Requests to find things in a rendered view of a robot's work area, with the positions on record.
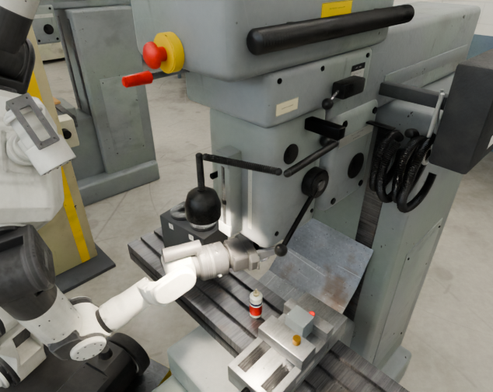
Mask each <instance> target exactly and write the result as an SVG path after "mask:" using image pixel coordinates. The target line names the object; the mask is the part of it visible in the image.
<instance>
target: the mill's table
mask: <svg viewBox="0 0 493 392"><path fill-rule="evenodd" d="M163 248H165V247H164V241H163V231H162V227H159V228H158V229H155V230H154V233H147V234H145V235H144V236H141V240H138V239H136V240H133V241H131V242H130V243H128V250H129V254H130V258H131V259H132V260H133V262H135V263H136V264H137V266H139V267H140V268H141V269H142V270H143V271H144V272H145V273H146V274H147V275H148V276H149V277H150V278H151V279H152V280H153V281H154V282H157V281H158V280H160V279H161V278H162V277H164V276H165V275H166V273H165V271H164V268H163V265H162V262H161V256H162V252H161V251H162V250H161V249H163ZM255 289H257V291H259V292H261V293H262V295H263V302H262V315H261V316H260V317H258V318H253V317H252V316H251V315H250V294H251V293H252V292H253V291H255ZM174 301H175V302H176V303H178V304H179V305H180V306H181V307H182V308H183V309H184V310H185V311H186V312H187V313H188V314H189V315H190V316H191V317H192V318H193V319H194V320H196V321H197V322H198V323H199V324H200V325H201V326H202V327H203V328H204V329H205V330H206V331H207V332H208V333H209V334H210V335H211V336H212V337H213V338H214V339H215V340H216V341H217V342H218V343H219V344H220V345H221V346H222V347H223V348H224V349H225V350H226V351H227V352H228V353H229V354H230V355H231V356H233V357H234V358H236V357H237V356H238V355H239V354H240V353H241V352H242V351H243V350H244V349H245V348H247V347H248V346H249V345H250V344H251V343H252V342H253V341H254V340H255V339H256V338H257V337H258V328H259V326H260V325H262V323H263V322H265V321H266V320H267V319H268V318H269V317H270V316H271V315H273V316H274V317H276V318H277V319H278V318H279V317H280V316H281V315H282V314H283V310H284V304H285V303H286V301H285V300H283V298H281V297H280V296H278V295H277V294H275V293H274V292H272V291H271V290H270V289H269V288H268V287H266V286H265V285H263V284H262V283H260V282H259V281H258V280H256V279H255V278H254V277H252V276H251V275H249V274H248V273H247V272H245V271H244V270H242V271H237V272H234V271H233V270H232V269H231V268H230V269H229V273H228V274H227V275H223V276H222V277H220V278H219V277H217V278H212V279H209V280H206V281H202V280H200V279H199V278H196V282H195V285H194V287H193V288H192V289H190V290H189V291H187V292H186V293H184V294H183V295H182V296H180V297H179V298H178V299H176V300H174ZM294 392H410V391H408V390H406V389H405V388H404V387H402V386H401V385H400V384H399V383H397V382H396V381H394V380H393V379H391V378H390V377H389V376H387V375H386V374H385V373H383V372H382V371H381V370H379V369H378V368H376V367H375V366H374V365H373V364H371V363H370V362H368V361H367V360H366V359H364V358H363V357H361V356H360V355H359V354H358V353H356V352H355V351H353V350H352V349H350V348H349V347H348V346H347V345H345V344H344V343H343V342H341V341H339V340H337V342H336V343H335V344H334V346H333V347H332V348H331V349H330V350H329V352H328V353H327V354H326V355H325V356H324V357H323V358H322V359H321V360H320V362H319V363H318V364H317V365H316V367H315V368H314V369H313V370H312V371H311V373H310V374H309V375H308V376H307V378H305V379H304V381H303V382H302V383H301V384H300V385H299V386H298V388H297V389H296V390H295V391H294Z"/></svg>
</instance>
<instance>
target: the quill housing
mask: <svg viewBox="0 0 493 392"><path fill-rule="evenodd" d="M311 116H314V117H318V118H320V119H323V120H325V109H323V108H322V107H321V108H319V109H317V110H314V111H311V112H309V113H307V114H304V115H302V116H299V117H296V118H294V119H291V120H290V121H286V122H284V123H282V124H279V125H276V126H274V127H272V128H262V127H260V126H257V125H255V124H251V123H249V122H247V121H244V120H241V119H239V118H237V117H233V116H231V115H228V114H225V113H223V112H221V111H218V110H215V109H212V108H210V111H209V117H210V132H211V146H212V155H215V150H218V149H222V148H224V147H226V146H232V147H233V148H235V149H238V150H240V151H241V161H245V162H246V161H247V162H251V163H256V164H261V165H265V166H273V167H277V168H281V169H282V175H280V176H276V175H274V174H273V175H272V174H270V173H263V172H259V171H258V172H257V171H253V170H248V169H244V168H241V184H242V230H241V231H239V233H241V234H243V235H244V236H245V237H247V238H249V239H250V240H252V241H253V242H255V243H256V244H258V245H259V246H261V247H266V248H268V247H272V246H274V245H275V244H276V243H278V242H279V241H281V240H283V239H284V238H285V237H286V235H287V233H288V231H289V230H290V228H291V227H292V224H293V223H294V221H295V219H296V218H297V216H298V214H299V213H300V211H301V209H302V207H303V206H304V204H305V202H306V200H307V198H308V197H309V196H307V195H304V193H303V192H302V180H303V178H304V176H305V175H306V173H307V172H308V171H309V170H310V169H311V168H313V167H315V166H317V167H319V165H320V158H319V159H317V160H315V161H314V162H312V163H311V164H309V165H308V166H306V167H304V168H303V169H301V170H300V171H298V172H297V173H295V174H293V175H291V176H290V177H288V178H287V177H284V175H283V173H284V171H285V170H287V169H288V168H289V167H291V166H293V165H295V164H296V163H298V162H299V161H301V160H302V159H305V158H306V157H307V156H309V155H311V154H313V153H314V152H315V151H317V150H319V149H321V144H320V138H321V137H322V135H319V134H317V133H314V132H311V131H308V130H306V129H305V119H306V118H308V117H311ZM314 203H315V198H314V199H313V201H312V202H311V204H310V206H309V207H308V209H307V211H306V213H305V215H304V216H303V217H302V220H301V222H300V223H299V225H298V227H297V228H296V230H297V229H298V228H300V227H301V226H303V225H305V224H306V223H307V222H308V221H309V220H311V218H312V217H313V210H314Z"/></svg>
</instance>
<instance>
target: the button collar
mask: <svg viewBox="0 0 493 392"><path fill-rule="evenodd" d="M154 43H155V44H156V45H157V47H164V48H165V49H166V53H167V59H166V61H162V62H161V65H160V68H161V69H162V70H163V71H164V72H165V73H173V72H178V71H180V70H181V69H182V67H183V65H184V49H183V45H182V43H181V42H180V39H179V38H178V36H177V35H176V34H175V33H173V32H164V33H158V34H157V35H156V37H155V39H154Z"/></svg>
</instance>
